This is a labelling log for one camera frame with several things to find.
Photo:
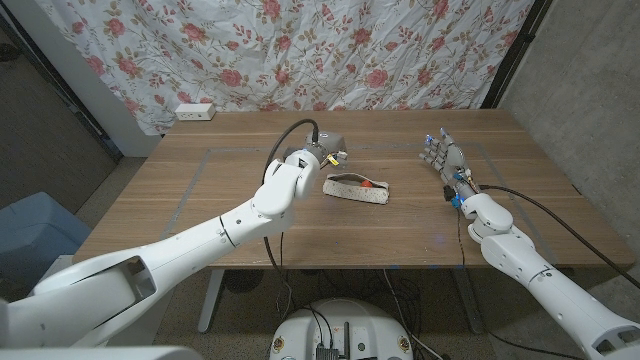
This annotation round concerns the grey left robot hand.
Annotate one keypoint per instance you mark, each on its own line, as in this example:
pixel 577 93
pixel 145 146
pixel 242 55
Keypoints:
pixel 330 142

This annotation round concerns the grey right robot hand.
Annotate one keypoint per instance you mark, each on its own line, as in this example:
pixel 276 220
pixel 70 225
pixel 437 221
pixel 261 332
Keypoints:
pixel 450 157

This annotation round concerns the cream patterned pen bag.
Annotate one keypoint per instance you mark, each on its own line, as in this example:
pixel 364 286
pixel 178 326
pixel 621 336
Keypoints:
pixel 350 192

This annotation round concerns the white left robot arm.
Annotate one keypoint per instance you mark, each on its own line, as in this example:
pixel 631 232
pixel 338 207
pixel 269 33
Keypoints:
pixel 190 255

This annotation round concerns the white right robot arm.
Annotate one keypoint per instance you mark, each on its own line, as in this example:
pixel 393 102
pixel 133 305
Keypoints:
pixel 545 280

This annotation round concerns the floral print backdrop sheet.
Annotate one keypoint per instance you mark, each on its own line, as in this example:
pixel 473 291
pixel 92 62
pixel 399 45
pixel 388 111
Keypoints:
pixel 300 55

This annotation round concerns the black backdrop stand pole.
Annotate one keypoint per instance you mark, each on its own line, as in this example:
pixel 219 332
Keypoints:
pixel 515 55

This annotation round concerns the white power strip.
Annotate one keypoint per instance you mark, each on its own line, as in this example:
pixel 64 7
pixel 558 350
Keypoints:
pixel 195 112

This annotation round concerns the grey table leg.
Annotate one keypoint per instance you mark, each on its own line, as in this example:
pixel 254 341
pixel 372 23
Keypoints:
pixel 469 300

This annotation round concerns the black round floor base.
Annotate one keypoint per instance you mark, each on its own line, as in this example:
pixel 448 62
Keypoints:
pixel 243 281

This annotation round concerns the white robot torso base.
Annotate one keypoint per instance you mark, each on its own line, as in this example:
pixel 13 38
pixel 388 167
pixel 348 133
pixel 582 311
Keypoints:
pixel 345 325

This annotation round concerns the white table leg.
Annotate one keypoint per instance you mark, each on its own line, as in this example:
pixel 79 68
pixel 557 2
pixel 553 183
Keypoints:
pixel 211 300

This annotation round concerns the blue chair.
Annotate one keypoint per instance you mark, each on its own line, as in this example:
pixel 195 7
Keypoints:
pixel 35 235

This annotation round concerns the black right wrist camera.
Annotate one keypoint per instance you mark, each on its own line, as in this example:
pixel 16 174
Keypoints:
pixel 448 193

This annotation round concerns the dark door frame bar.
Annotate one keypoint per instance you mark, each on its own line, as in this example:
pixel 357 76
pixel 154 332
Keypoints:
pixel 100 132

